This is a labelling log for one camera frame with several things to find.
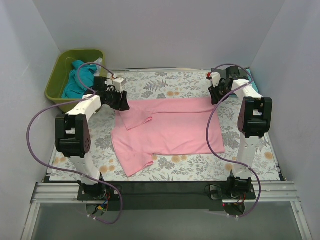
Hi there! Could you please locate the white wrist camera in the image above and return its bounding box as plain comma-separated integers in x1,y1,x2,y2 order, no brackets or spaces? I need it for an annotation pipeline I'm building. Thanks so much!
206,72,222,88
107,76,127,93

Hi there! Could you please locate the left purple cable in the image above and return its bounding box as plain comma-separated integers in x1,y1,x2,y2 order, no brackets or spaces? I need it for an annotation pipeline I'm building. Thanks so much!
26,62,124,225

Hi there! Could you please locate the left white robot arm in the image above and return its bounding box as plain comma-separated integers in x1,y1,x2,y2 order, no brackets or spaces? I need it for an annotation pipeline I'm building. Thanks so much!
55,76,130,200

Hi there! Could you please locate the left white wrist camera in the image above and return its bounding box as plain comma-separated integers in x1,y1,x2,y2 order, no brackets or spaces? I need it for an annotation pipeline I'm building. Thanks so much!
107,76,127,93

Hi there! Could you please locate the pink t-shirt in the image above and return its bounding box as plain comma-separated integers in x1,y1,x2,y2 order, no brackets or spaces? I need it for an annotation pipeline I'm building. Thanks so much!
111,97,225,177

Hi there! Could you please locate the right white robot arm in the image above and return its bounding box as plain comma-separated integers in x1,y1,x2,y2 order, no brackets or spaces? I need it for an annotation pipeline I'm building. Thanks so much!
206,63,273,180

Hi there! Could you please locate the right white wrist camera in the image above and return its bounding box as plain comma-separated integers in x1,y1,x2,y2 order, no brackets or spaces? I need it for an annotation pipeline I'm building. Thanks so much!
206,72,222,88

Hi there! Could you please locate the white garment in bin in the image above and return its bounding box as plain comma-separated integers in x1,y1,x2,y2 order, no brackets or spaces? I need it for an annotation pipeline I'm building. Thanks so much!
91,57,103,77

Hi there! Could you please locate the folded teal t-shirt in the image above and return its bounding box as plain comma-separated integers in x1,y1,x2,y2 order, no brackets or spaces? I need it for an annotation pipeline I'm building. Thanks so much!
246,68,259,93

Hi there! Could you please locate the folded dark grey t-shirt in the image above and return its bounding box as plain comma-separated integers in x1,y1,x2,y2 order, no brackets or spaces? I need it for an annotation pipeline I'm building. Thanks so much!
211,66,248,83

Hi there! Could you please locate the teal t-shirt in bin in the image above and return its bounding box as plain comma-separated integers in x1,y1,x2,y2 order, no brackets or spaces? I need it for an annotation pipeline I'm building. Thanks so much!
61,60,98,99

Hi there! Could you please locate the green plastic bin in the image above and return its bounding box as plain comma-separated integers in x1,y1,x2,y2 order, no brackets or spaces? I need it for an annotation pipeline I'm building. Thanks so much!
45,48,105,113

